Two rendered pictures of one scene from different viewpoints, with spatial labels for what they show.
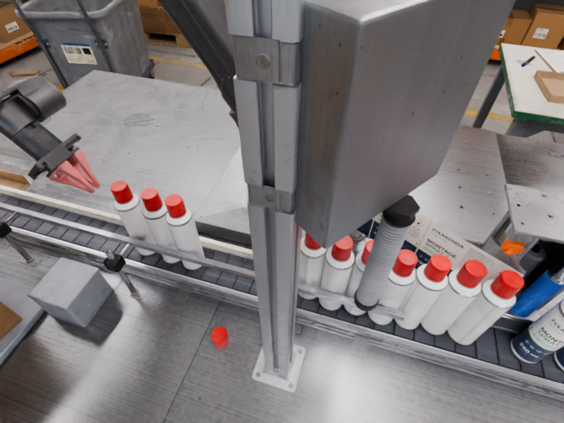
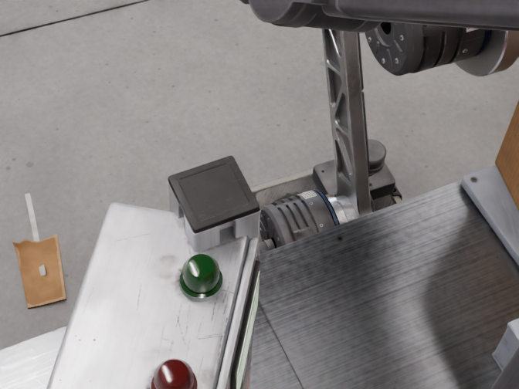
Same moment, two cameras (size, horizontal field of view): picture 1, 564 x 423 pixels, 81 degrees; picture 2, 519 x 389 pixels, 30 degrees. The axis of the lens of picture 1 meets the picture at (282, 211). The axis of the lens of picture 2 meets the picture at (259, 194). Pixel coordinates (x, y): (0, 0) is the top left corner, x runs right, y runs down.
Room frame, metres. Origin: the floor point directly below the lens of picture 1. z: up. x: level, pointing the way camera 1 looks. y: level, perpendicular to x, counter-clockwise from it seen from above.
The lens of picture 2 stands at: (0.49, -0.22, 1.98)
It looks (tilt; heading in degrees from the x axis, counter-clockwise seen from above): 54 degrees down; 135
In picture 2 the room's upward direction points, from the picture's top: 3 degrees clockwise
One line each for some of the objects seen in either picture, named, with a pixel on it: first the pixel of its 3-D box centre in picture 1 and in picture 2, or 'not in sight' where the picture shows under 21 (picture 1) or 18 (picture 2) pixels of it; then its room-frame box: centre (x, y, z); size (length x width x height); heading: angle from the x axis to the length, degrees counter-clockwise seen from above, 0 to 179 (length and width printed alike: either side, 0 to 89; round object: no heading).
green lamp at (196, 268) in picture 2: not in sight; (201, 273); (0.26, -0.03, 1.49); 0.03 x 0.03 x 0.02
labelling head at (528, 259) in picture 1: (514, 264); not in sight; (0.34, -0.43, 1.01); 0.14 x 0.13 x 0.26; 73
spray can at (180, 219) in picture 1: (185, 233); not in sight; (0.44, 0.20, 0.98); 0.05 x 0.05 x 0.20
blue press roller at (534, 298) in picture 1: (531, 299); not in sight; (0.29, -0.45, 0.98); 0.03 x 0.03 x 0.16
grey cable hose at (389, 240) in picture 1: (380, 262); not in sight; (0.23, -0.12, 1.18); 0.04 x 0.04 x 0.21
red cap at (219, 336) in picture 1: (220, 336); not in sight; (0.27, 0.13, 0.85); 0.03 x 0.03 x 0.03
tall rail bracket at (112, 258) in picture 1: (127, 265); not in sight; (0.40, 0.34, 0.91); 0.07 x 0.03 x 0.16; 163
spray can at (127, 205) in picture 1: (135, 219); not in sight; (0.48, 0.32, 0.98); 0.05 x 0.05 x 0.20
